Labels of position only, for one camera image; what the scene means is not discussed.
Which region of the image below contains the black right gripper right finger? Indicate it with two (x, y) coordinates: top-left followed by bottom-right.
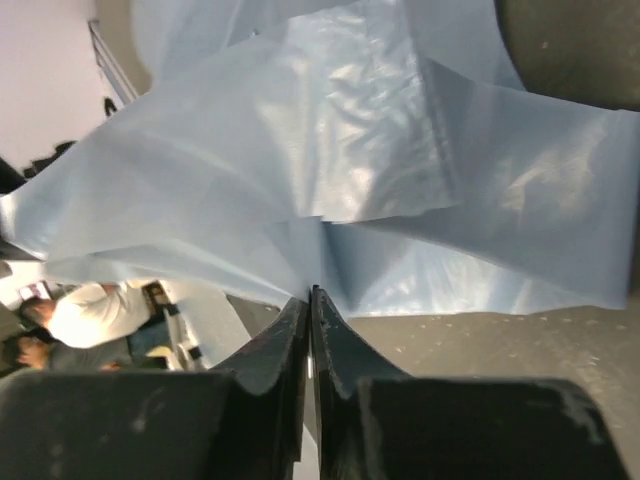
(310, 288), (628, 479)

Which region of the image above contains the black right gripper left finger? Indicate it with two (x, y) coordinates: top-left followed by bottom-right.
(1, 299), (308, 479)

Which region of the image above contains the light blue trash bag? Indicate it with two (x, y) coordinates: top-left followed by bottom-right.
(0, 0), (640, 371)

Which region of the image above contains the person in white shirt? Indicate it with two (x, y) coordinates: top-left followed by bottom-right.
(19, 283), (152, 349)

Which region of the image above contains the person in grey shirt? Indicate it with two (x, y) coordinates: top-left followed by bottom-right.
(1, 334), (133, 372)

